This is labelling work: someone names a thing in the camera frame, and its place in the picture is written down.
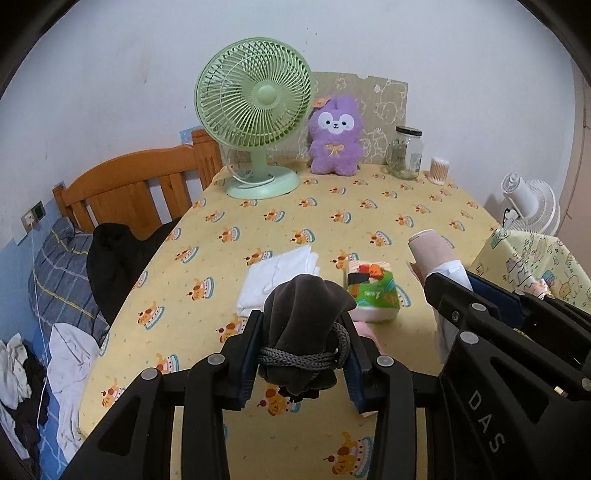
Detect dark grey drawstring pouch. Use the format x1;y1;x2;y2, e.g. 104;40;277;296
259;274;356;400

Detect green tissue pack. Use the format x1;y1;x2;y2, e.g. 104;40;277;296
346;260;401;323

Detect white cloth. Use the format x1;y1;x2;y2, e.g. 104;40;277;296
235;245;320;317

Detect patterned storage box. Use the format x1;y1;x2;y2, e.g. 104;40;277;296
470;228;590;312

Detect white clothes on bed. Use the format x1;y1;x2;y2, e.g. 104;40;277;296
1;323;99;462

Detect white standing fan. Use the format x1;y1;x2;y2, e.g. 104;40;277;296
501;172;561;236

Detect yellow patterned tablecloth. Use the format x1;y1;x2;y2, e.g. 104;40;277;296
79;165;497;479

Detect blue plaid pillow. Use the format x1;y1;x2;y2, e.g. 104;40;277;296
28;217;109;344

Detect black garment on bed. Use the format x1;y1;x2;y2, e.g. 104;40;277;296
86;218;179;326

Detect cotton swab container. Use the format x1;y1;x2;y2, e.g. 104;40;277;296
428;157;450;185

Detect glass jar with lid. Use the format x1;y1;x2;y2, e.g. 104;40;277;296
388;126;424;180

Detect wooden bed headboard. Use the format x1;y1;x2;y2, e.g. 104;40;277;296
53;129;222;240

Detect purple plush bunny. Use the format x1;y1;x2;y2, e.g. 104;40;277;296
308;96;363;177

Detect patterned cardboard panel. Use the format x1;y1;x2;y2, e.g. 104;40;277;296
230;71;411;167

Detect green desk fan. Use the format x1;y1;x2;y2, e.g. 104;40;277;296
194;37;312;200

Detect wall power socket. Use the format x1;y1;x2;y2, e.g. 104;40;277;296
21;201;46;230

